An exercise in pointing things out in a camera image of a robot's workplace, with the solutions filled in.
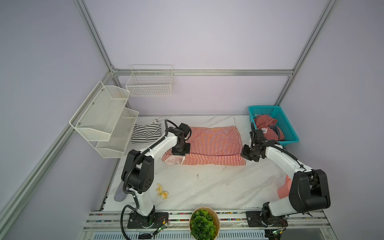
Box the pink watering can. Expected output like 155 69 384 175
278 175 292 199

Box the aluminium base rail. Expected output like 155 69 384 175
80 208 337 240

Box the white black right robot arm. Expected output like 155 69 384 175
241 124 331 227

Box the green plant in pot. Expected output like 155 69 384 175
189 207 220 240

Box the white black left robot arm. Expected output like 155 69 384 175
120 120 192 240

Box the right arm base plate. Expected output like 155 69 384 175
246 211 288 228

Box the white wire wall basket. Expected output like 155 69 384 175
126 65 174 97

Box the red white striped tank top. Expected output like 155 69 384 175
162 126 246 166

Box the white mesh two-tier shelf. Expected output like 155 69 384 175
69 82 139 159

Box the teal plastic basket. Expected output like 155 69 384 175
248 106 300 147

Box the yellow banana peel toy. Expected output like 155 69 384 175
156 183 169 200

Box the black white striped tank top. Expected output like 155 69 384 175
131 119 162 144

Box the dusty red tank top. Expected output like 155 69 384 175
254 115 285 141

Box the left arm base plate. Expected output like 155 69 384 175
126 212 169 229

